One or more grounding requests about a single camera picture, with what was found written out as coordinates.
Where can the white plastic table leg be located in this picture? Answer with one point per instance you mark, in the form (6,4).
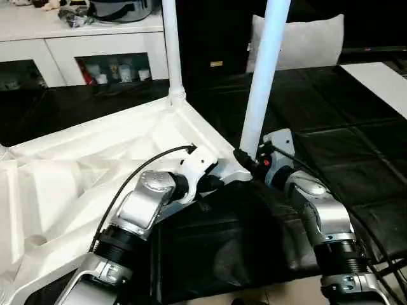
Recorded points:
(173,51)
(4,152)
(264,76)

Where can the white plastic table top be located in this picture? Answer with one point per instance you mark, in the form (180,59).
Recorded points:
(76,178)

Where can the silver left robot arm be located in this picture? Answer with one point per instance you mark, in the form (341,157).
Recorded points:
(140,210)

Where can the black work mat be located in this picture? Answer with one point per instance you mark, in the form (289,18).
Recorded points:
(356,152)

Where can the small yellow label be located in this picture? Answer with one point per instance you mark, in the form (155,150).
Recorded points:
(216,63)

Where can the black cabinet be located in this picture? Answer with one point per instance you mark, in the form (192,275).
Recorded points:
(210,38)

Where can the grey cushion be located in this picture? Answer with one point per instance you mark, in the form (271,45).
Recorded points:
(311,44)

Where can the white board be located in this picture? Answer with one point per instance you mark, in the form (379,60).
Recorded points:
(378,86)

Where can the white cabinet with glass doors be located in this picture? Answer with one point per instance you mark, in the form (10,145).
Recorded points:
(76,44)

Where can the dark gear on cabinet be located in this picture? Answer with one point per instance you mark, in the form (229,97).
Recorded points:
(108,9)

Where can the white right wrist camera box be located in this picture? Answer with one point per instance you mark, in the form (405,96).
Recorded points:
(278,145)

